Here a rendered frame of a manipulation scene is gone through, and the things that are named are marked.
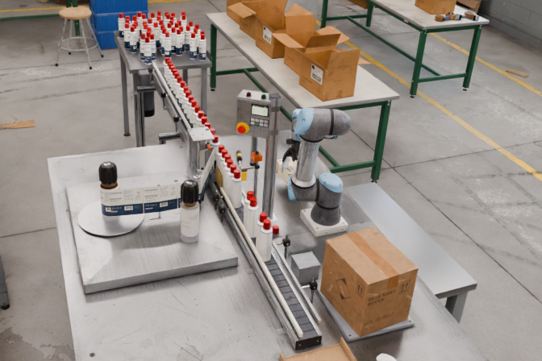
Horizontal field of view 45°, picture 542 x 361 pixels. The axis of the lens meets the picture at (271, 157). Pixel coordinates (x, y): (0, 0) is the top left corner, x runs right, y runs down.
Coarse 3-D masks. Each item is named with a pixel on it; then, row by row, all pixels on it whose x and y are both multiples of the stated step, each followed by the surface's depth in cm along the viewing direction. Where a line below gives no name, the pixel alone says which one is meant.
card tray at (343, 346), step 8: (336, 344) 255; (344, 344) 251; (280, 352) 245; (304, 352) 250; (312, 352) 250; (320, 352) 251; (328, 352) 251; (336, 352) 251; (344, 352) 251; (280, 360) 246; (288, 360) 246; (296, 360) 246; (304, 360) 247; (312, 360) 247; (320, 360) 247; (328, 360) 247; (336, 360) 248; (344, 360) 248; (352, 360) 246
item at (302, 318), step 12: (240, 216) 319; (252, 240) 302; (252, 252) 295; (276, 264) 288; (276, 276) 281; (288, 288) 275; (288, 300) 268; (300, 312) 263; (300, 324) 257; (312, 324) 257; (312, 336) 251
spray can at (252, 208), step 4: (252, 200) 295; (256, 200) 295; (252, 204) 295; (256, 204) 297; (248, 208) 297; (252, 208) 296; (256, 208) 297; (248, 212) 297; (252, 212) 296; (256, 212) 297; (248, 216) 298; (252, 216) 297; (256, 216) 298; (248, 220) 299; (252, 220) 298; (256, 220) 300; (248, 224) 300; (252, 224) 300; (256, 224) 301; (248, 228) 301; (252, 228) 301; (248, 232) 302; (252, 232) 302; (252, 236) 303
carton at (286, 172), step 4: (280, 160) 352; (292, 160) 353; (296, 160) 353; (280, 164) 349; (292, 164) 349; (296, 164) 349; (280, 168) 350; (284, 168) 345; (288, 168) 345; (292, 168) 345; (280, 172) 351; (284, 172) 346; (288, 172) 342; (292, 172) 342; (280, 176) 352; (284, 176) 346; (288, 176) 341; (284, 180) 347
